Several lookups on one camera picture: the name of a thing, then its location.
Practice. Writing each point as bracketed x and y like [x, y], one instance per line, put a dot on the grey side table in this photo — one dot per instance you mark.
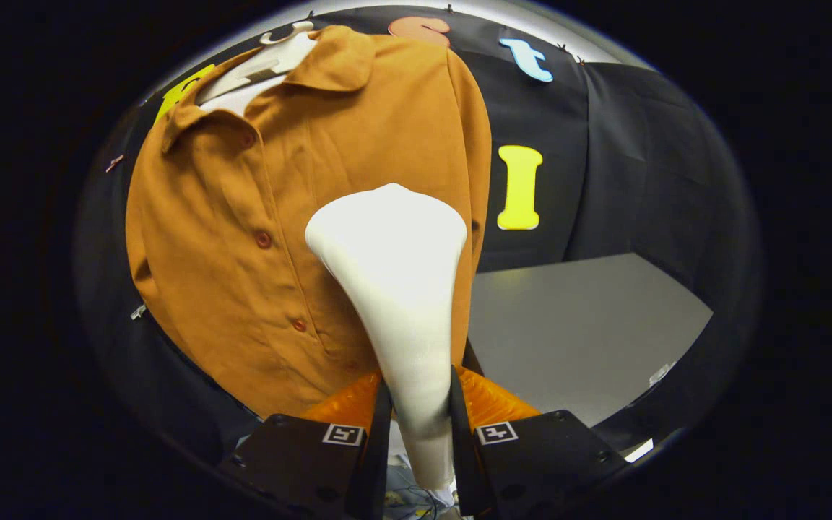
[575, 332]

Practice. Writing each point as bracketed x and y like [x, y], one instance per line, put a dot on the black backdrop cloth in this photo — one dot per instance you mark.
[640, 159]

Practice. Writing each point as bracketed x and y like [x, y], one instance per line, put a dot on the white garment steamer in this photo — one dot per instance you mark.
[401, 289]

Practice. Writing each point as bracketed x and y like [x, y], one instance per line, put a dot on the pink clip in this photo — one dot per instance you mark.
[114, 163]

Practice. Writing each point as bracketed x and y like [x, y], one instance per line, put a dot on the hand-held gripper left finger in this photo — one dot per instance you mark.
[300, 466]

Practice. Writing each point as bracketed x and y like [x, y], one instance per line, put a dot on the orange-brown button shirt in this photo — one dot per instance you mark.
[228, 253]

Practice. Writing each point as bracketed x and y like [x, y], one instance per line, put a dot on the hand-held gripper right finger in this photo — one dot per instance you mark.
[531, 466]

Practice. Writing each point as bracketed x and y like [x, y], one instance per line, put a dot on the white mannequin torso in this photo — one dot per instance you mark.
[257, 76]

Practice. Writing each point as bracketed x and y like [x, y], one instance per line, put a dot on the silver clip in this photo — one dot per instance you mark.
[139, 312]

